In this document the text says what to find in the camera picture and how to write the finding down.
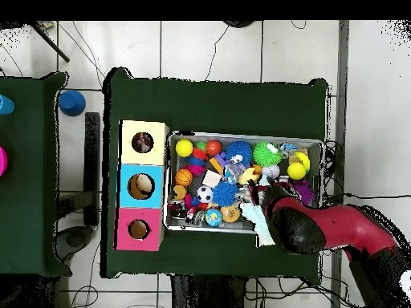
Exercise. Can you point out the mint green cloth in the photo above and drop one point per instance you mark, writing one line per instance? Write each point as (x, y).
(254, 213)

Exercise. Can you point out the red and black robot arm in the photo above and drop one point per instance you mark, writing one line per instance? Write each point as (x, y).
(334, 228)

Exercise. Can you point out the shallow clear mesh bin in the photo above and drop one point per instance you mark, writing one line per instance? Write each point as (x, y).
(173, 221)

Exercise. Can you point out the wooden box with three holes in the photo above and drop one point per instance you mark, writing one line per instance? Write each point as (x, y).
(141, 186)

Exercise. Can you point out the plain wooden block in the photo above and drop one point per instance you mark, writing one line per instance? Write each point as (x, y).
(212, 178)

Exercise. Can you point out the small basketball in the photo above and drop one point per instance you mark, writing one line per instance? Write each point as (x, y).
(184, 177)

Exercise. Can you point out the small soccer ball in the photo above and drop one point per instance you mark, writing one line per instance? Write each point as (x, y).
(205, 194)

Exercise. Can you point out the orange ball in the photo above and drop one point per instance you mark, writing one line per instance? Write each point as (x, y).
(214, 147)

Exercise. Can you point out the blue spiky rubber ball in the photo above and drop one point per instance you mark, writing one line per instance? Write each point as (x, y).
(225, 194)

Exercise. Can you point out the yellow ball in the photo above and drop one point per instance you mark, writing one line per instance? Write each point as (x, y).
(297, 171)
(184, 147)

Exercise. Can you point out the globe print ball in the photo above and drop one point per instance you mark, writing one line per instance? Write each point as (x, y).
(214, 217)

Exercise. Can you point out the green fuzzy toy with eyes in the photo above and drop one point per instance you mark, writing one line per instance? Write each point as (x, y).
(266, 154)

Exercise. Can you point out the small baseball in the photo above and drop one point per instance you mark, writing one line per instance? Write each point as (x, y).
(271, 171)

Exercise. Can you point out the dark green table cloth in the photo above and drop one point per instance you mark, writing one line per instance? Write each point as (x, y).
(29, 192)
(212, 102)

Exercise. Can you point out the purple spiky toy with eyes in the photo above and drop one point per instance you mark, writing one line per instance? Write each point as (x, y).
(304, 191)

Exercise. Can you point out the person's foot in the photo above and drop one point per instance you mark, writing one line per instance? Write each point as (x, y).
(239, 23)

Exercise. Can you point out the pink round object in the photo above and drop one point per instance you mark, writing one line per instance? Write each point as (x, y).
(2, 160)

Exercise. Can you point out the light blue cup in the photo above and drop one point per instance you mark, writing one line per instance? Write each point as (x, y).
(5, 104)

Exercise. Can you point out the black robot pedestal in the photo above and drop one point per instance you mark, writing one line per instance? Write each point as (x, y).
(205, 294)

